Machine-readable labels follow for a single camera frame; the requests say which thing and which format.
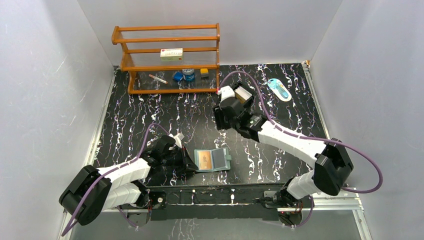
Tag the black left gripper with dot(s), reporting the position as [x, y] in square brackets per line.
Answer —
[182, 158]

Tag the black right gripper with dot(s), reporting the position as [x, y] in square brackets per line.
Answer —
[218, 114]

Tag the orange gold credit card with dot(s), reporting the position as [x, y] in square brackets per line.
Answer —
[205, 160]

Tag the black card storage box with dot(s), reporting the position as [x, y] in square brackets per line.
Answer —
[250, 101]

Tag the mint green card holder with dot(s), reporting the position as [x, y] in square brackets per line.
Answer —
[220, 158]

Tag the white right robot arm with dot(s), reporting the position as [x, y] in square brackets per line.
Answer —
[329, 160]

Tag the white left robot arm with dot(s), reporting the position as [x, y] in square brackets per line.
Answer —
[94, 190]

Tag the stack of cards in box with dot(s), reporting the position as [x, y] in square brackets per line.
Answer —
[242, 94]

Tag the yellow black sponge block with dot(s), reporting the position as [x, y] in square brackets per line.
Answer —
[204, 73]

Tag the blue white packaged tool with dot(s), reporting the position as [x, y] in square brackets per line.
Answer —
[277, 87]

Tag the blue round jar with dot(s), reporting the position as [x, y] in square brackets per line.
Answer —
[188, 74]

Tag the blue square lid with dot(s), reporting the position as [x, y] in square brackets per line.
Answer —
[178, 76]

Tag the white medicine box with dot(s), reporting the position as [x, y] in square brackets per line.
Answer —
[171, 54]

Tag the red white pen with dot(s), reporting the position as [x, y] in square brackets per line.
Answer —
[158, 79]

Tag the orange wooden shelf rack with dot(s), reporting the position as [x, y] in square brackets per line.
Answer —
[141, 47]

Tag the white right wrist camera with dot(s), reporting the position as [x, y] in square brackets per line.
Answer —
[225, 92]

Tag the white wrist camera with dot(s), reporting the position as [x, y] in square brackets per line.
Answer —
[178, 139]
[225, 92]

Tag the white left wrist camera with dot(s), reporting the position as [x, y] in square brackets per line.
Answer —
[178, 139]

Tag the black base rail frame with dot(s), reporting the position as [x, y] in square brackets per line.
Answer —
[231, 201]

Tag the silver aluminium rail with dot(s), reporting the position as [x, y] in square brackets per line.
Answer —
[344, 201]

